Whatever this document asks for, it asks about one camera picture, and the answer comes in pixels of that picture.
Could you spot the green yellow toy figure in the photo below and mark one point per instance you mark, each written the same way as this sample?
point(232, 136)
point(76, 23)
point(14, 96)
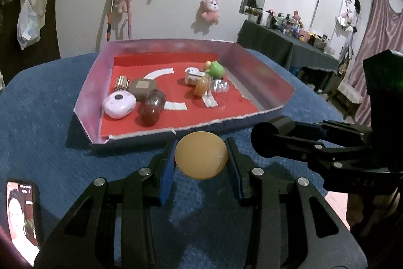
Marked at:
point(215, 69)

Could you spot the amber round disc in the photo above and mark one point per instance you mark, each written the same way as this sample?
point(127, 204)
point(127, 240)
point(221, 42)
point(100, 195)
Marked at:
point(201, 155)
point(201, 87)

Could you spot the pale pink rounded device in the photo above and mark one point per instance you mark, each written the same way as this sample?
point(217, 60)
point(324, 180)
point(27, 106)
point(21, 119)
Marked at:
point(119, 105)

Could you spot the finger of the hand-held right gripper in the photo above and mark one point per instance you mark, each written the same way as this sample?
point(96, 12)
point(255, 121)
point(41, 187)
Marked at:
point(346, 133)
point(330, 158)

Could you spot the dark wooden door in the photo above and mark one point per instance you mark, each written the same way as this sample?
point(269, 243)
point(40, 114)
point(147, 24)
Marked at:
point(9, 4)

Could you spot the pink curtain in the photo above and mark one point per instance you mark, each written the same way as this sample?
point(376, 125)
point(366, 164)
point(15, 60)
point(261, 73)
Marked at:
point(377, 35)

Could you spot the studded silver cylinder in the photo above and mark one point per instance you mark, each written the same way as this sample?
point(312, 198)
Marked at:
point(122, 83)

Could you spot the dropper bottle white label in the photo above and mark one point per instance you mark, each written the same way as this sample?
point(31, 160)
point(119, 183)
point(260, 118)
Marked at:
point(193, 76)

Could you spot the row of bottles and trinkets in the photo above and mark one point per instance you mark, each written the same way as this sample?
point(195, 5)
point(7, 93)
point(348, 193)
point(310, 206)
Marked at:
point(289, 24)

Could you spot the person's right hand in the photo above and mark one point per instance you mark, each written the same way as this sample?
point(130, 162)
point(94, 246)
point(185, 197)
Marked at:
point(354, 209)

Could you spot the orange white stick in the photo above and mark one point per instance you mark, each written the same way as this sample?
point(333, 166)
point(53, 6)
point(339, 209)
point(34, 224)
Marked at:
point(112, 7)

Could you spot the pink white plush toy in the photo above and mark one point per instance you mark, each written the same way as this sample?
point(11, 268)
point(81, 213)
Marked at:
point(211, 9)

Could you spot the pink cardboard box red lining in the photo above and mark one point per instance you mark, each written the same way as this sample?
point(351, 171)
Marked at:
point(176, 117)

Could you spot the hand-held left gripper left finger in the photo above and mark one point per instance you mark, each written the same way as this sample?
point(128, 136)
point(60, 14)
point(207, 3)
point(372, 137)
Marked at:
point(167, 174)

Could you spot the clear round plastic container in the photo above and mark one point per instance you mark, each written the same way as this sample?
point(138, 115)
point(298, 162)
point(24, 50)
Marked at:
point(219, 86)

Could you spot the grey square case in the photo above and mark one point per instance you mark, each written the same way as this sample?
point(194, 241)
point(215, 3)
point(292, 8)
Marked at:
point(143, 88)

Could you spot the clear plastic bag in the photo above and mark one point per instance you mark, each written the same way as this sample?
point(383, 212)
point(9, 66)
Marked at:
point(28, 29)

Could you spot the dark cloth covered table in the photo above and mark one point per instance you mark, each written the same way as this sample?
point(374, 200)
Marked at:
point(283, 51)

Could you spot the pink stick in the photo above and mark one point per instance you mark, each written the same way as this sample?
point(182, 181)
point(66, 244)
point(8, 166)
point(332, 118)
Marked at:
point(129, 26)

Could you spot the black smartphone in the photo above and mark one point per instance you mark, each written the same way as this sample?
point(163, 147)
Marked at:
point(22, 221)

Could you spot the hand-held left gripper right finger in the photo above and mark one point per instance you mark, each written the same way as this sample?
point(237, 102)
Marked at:
point(234, 174)

